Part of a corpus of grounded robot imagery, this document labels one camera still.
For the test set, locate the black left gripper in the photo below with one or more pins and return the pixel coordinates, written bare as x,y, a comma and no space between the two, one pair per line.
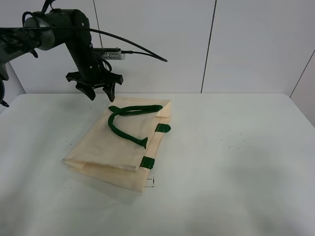
88,79

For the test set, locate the white linen bag green handles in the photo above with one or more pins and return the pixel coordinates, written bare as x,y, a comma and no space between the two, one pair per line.
121,147

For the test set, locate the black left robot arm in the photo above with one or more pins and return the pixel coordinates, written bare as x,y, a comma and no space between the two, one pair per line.
46,31

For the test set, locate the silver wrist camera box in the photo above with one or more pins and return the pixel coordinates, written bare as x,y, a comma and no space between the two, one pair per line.
110,53

